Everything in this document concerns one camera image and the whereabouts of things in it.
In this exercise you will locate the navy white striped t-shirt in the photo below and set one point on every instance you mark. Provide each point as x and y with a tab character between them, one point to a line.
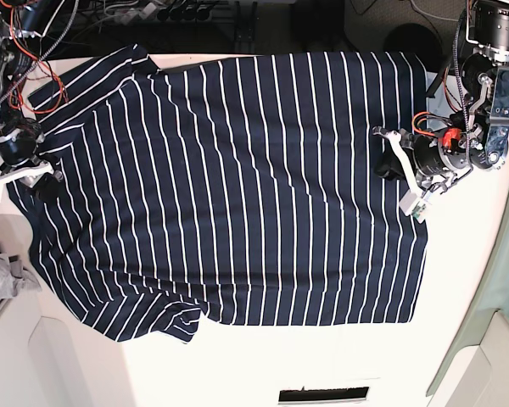
241	190

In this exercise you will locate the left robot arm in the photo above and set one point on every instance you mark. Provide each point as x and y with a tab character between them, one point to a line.
480	64

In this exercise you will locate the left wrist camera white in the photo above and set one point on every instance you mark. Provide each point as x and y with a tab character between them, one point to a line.
414	206

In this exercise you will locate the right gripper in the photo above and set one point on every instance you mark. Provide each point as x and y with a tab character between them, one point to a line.
19	143

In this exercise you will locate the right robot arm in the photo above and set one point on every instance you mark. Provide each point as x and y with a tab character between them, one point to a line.
20	21

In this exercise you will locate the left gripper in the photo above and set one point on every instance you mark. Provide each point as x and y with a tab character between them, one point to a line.
427	163

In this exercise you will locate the black round chair base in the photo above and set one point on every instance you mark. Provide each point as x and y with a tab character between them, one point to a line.
417	39

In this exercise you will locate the grey clothes pile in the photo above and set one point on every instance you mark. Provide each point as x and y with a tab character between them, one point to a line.
15	278

